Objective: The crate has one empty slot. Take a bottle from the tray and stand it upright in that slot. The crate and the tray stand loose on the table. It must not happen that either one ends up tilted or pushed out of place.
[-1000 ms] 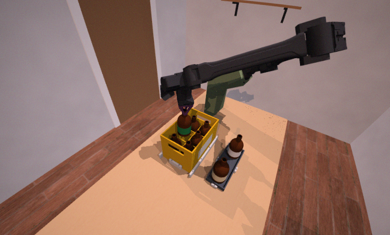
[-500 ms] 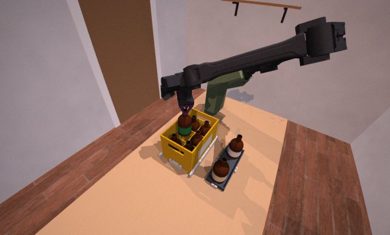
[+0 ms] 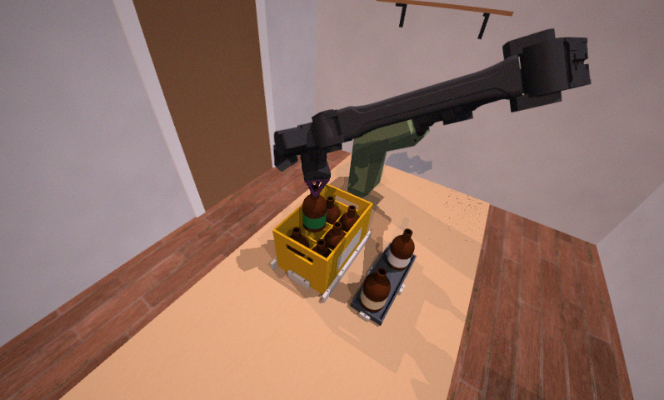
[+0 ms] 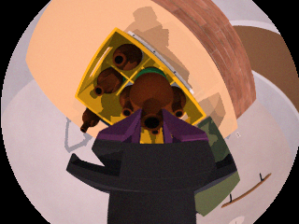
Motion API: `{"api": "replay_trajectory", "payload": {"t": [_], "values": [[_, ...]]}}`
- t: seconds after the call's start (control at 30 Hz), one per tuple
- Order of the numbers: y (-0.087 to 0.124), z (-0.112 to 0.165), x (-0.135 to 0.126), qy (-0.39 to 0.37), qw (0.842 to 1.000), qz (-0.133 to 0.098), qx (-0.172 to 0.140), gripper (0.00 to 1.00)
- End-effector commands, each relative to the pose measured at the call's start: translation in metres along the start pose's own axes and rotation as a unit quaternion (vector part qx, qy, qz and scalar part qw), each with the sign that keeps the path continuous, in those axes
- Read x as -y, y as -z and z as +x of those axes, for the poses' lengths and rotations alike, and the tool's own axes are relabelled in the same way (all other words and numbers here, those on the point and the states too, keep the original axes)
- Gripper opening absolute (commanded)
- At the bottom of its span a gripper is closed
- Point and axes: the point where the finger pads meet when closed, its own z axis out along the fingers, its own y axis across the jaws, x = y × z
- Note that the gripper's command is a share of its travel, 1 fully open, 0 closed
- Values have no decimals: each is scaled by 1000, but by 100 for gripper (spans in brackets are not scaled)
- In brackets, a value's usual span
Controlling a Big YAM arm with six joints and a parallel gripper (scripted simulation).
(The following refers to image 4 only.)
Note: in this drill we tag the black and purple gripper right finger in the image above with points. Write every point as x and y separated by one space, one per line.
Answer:
180 130

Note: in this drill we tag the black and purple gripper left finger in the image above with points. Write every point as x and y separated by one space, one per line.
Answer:
124 130

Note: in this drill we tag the yellow bottle crate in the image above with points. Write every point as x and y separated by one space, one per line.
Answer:
108 106

